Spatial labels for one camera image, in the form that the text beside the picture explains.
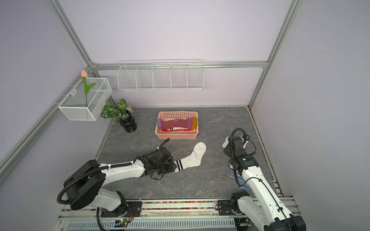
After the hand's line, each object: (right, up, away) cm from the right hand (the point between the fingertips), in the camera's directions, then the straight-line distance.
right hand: (232, 147), depth 82 cm
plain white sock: (-22, -10, +9) cm, 26 cm away
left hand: (-33, -13, +3) cm, 36 cm away
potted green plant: (-66, +20, +4) cm, 69 cm away
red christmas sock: (-34, +9, +23) cm, 42 cm away
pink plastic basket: (-31, +5, +14) cm, 35 cm away
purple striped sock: (-28, +13, +23) cm, 38 cm away
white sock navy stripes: (+1, 0, +16) cm, 16 cm away
